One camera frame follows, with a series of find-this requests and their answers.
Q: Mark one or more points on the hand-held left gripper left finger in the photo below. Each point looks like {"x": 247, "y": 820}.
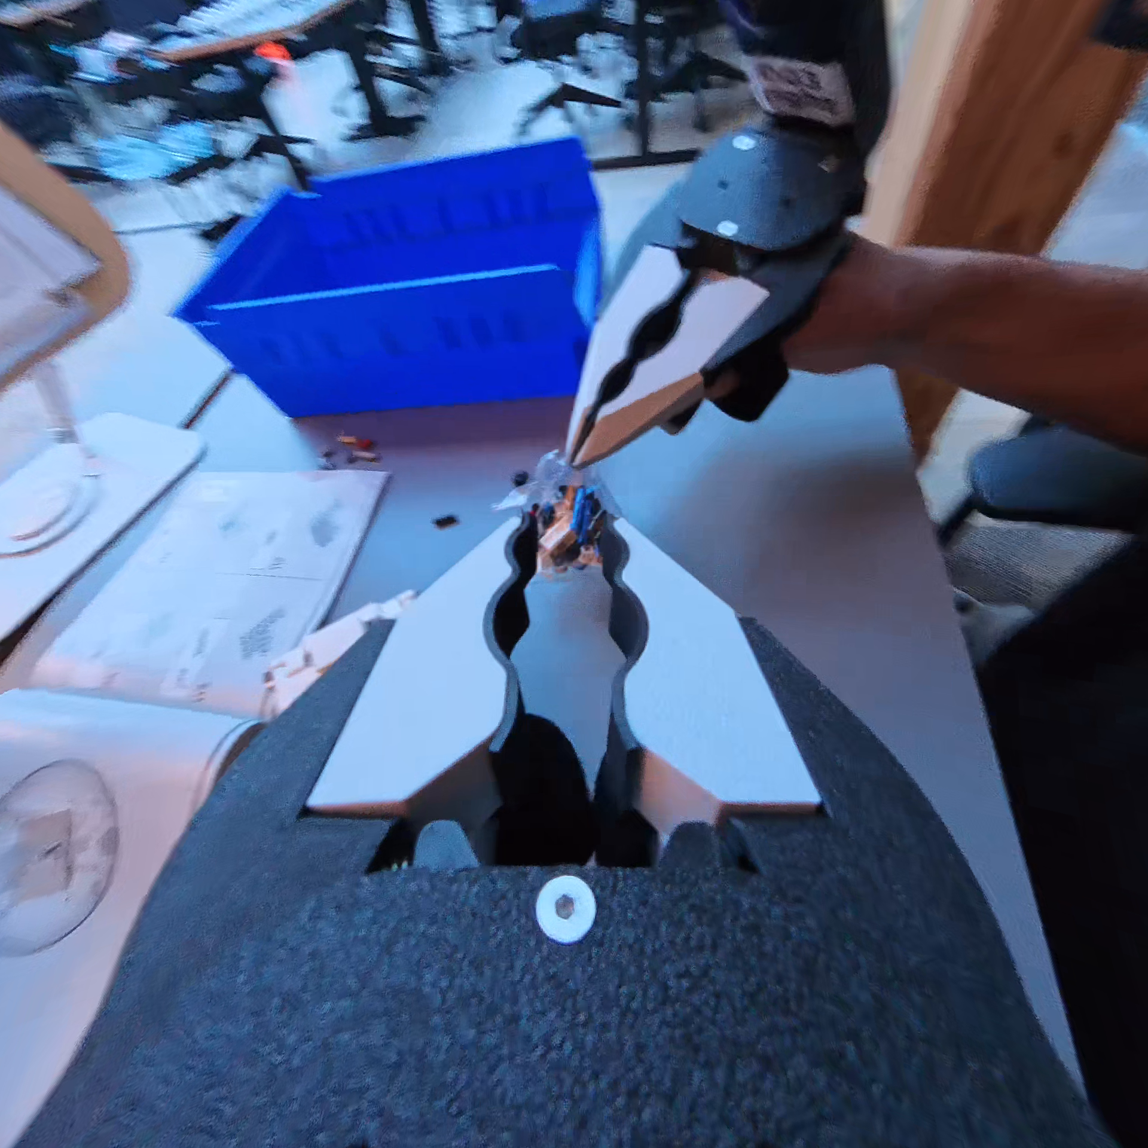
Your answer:
{"x": 421, "y": 699}

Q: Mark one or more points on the person's dark trousers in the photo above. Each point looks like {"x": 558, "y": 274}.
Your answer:
{"x": 1074, "y": 761}

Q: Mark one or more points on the open lego instruction booklet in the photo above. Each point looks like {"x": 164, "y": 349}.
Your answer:
{"x": 221, "y": 559}

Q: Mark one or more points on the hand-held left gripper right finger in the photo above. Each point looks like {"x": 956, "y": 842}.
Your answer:
{"x": 706, "y": 707}

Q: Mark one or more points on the blue plastic bin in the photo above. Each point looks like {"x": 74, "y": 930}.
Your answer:
{"x": 403, "y": 340}

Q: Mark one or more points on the small clear bag of pieces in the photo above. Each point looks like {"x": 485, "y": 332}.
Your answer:
{"x": 567, "y": 526}

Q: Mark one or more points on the wooden office table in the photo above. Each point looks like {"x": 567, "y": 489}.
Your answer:
{"x": 232, "y": 37}

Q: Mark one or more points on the scatter of small lego pins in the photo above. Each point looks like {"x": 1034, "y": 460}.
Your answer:
{"x": 350, "y": 449}

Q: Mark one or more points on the black office chair base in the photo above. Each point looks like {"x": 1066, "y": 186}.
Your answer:
{"x": 645, "y": 82}

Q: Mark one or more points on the dark office chair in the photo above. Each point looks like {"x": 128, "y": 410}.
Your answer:
{"x": 1050, "y": 474}

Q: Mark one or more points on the white desk stand with board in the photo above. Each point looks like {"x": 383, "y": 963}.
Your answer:
{"x": 116, "y": 464}

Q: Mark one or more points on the person's right hand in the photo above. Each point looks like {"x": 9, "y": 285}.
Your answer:
{"x": 851, "y": 306}

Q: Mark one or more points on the wooden post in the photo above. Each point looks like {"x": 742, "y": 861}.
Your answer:
{"x": 987, "y": 134}

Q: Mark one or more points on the person's right forearm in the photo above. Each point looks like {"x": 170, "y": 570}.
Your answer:
{"x": 1034, "y": 332}

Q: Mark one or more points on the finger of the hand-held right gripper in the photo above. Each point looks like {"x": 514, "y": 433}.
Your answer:
{"x": 706, "y": 323}
{"x": 623, "y": 317}

